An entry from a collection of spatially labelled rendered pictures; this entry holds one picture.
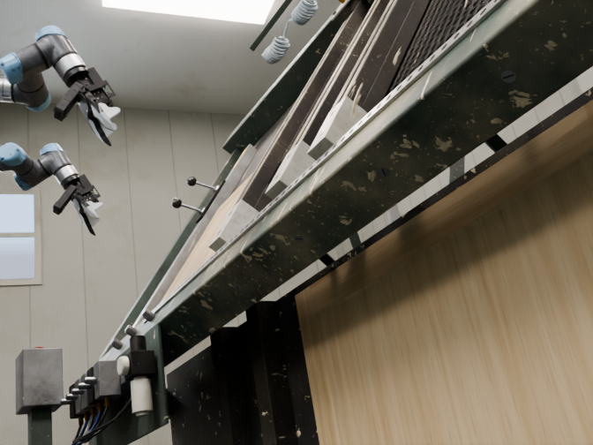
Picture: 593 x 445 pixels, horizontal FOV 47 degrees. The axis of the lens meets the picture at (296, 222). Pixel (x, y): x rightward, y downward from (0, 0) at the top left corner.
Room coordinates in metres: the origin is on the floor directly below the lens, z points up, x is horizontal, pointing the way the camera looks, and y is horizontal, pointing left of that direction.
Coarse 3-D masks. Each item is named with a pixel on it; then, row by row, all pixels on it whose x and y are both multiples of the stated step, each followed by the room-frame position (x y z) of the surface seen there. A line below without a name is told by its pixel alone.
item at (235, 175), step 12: (252, 156) 2.35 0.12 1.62; (240, 168) 2.31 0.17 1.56; (228, 180) 2.28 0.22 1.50; (228, 192) 2.27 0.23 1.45; (216, 204) 2.24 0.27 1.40; (204, 216) 2.21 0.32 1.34; (204, 228) 2.21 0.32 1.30; (192, 240) 2.18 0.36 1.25; (180, 252) 2.18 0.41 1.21; (180, 264) 2.15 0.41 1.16; (168, 276) 2.12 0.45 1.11; (156, 288) 2.15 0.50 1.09; (168, 288) 2.12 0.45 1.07; (156, 300) 2.10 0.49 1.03
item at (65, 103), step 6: (78, 84) 1.50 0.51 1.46; (72, 90) 1.49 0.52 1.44; (78, 90) 1.50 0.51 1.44; (66, 96) 1.48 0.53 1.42; (72, 96) 1.49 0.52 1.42; (60, 102) 1.48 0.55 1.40; (66, 102) 1.48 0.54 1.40; (72, 102) 1.51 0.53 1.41; (54, 108) 1.48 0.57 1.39; (60, 108) 1.48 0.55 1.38; (66, 108) 1.49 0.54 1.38; (54, 114) 1.49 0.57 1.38; (60, 114) 1.48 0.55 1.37; (66, 114) 1.50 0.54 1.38; (60, 120) 1.51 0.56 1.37
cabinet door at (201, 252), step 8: (240, 192) 1.97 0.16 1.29; (232, 200) 2.01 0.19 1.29; (224, 208) 2.06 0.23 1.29; (216, 216) 2.11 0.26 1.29; (224, 216) 1.96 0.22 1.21; (208, 224) 2.15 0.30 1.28; (216, 224) 2.00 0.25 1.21; (208, 232) 2.05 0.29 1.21; (216, 232) 1.91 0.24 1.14; (200, 240) 2.08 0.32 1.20; (208, 240) 1.95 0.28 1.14; (200, 248) 2.00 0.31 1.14; (208, 248) 1.86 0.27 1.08; (192, 256) 2.04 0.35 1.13; (200, 256) 1.90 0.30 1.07; (208, 256) 1.77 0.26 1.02; (184, 264) 2.07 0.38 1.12; (192, 264) 1.94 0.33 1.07; (200, 264) 1.81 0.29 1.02; (184, 272) 1.99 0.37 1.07; (192, 272) 1.85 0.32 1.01; (176, 280) 2.01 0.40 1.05; (184, 280) 1.89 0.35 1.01
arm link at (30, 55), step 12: (24, 48) 1.45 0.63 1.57; (36, 48) 1.45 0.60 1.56; (0, 60) 1.44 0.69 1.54; (12, 60) 1.44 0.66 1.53; (24, 60) 1.45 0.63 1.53; (36, 60) 1.46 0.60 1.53; (12, 72) 1.46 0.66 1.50; (24, 72) 1.47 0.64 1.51; (36, 72) 1.50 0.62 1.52; (12, 84) 1.50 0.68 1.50; (24, 84) 1.52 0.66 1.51; (36, 84) 1.54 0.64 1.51
